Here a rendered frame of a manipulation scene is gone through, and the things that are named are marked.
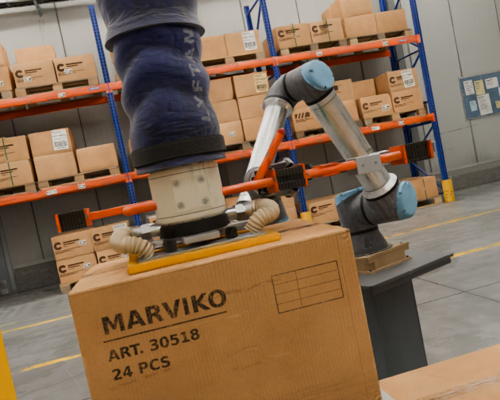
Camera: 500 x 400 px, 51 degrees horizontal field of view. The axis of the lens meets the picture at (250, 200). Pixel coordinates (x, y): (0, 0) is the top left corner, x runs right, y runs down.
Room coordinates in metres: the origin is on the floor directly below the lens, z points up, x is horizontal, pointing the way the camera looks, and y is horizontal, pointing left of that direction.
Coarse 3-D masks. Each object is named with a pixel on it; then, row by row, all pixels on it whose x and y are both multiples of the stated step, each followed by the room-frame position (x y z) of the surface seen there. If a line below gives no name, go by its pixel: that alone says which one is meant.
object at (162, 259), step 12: (228, 228) 1.17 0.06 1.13; (168, 240) 1.15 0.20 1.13; (216, 240) 1.19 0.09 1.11; (228, 240) 1.15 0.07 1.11; (240, 240) 1.14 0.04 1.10; (252, 240) 1.14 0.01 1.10; (264, 240) 1.15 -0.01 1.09; (276, 240) 1.16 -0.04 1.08; (168, 252) 1.14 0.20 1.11; (180, 252) 1.13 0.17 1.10; (192, 252) 1.12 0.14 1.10; (204, 252) 1.12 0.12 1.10; (216, 252) 1.13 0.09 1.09; (132, 264) 1.11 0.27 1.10; (144, 264) 1.09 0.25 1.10; (156, 264) 1.10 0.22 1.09; (168, 264) 1.10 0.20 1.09
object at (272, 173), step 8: (288, 168) 1.27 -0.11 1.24; (296, 168) 1.27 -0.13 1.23; (304, 168) 1.28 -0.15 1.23; (272, 176) 1.27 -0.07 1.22; (280, 176) 1.26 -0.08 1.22; (288, 176) 1.27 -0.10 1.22; (296, 176) 1.28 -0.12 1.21; (304, 176) 1.28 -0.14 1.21; (280, 184) 1.26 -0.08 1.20; (288, 184) 1.27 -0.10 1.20; (296, 184) 1.27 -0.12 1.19; (304, 184) 1.27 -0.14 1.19; (272, 192) 1.30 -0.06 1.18
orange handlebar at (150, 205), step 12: (384, 156) 1.34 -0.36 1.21; (396, 156) 1.35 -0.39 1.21; (312, 168) 1.35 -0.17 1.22; (324, 168) 1.31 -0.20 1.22; (336, 168) 1.31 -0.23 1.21; (348, 168) 1.32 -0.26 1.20; (264, 180) 1.27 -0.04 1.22; (228, 192) 1.25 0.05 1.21; (240, 192) 1.27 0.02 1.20; (132, 204) 1.48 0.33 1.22; (144, 204) 1.22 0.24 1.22; (96, 216) 1.46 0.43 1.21; (108, 216) 1.47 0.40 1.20
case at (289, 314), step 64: (256, 256) 1.09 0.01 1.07; (320, 256) 1.11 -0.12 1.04; (128, 320) 1.04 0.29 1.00; (192, 320) 1.06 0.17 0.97; (256, 320) 1.08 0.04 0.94; (320, 320) 1.11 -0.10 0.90; (128, 384) 1.04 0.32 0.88; (192, 384) 1.06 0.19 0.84; (256, 384) 1.08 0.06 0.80; (320, 384) 1.10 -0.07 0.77
